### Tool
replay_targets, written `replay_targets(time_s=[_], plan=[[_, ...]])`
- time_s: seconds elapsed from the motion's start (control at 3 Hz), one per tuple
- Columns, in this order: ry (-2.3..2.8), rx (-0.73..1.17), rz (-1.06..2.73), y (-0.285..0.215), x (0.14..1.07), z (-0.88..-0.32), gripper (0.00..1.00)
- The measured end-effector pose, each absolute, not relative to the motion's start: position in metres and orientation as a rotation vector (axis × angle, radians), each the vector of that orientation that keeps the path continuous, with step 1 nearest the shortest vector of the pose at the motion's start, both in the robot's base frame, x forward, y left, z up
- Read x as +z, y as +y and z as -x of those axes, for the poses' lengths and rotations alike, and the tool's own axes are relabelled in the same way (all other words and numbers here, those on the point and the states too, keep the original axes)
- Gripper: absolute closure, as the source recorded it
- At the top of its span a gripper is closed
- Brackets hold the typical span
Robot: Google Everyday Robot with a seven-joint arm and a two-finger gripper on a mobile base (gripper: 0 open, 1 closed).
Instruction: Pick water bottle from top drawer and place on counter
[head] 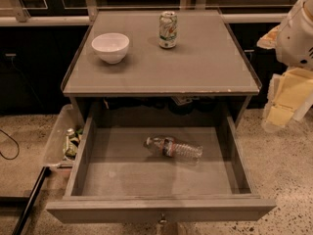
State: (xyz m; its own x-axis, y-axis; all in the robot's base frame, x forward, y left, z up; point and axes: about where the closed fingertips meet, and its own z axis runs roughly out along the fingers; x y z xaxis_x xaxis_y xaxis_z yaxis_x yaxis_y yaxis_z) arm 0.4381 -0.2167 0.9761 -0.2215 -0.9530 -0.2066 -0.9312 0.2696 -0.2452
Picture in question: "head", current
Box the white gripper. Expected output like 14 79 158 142
256 26 313 133

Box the clear plastic water bottle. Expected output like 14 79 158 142
144 135 203 163

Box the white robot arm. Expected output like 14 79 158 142
257 0 313 133

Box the grey wooden cabinet counter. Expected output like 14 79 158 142
60 9 263 129

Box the metal drawer knob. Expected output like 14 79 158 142
158 213 167 224

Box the grey open top drawer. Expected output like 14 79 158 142
46 117 276 223

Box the small bottle in bin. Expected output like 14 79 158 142
66 128 75 138

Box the green white soda can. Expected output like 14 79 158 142
159 11 178 49

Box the white ceramic bowl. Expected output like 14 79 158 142
91 33 130 64

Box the clear plastic storage bin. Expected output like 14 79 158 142
42 104 84 177

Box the black cable on floor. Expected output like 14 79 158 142
0 129 21 161

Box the black floor rail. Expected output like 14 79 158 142
0 166 51 235

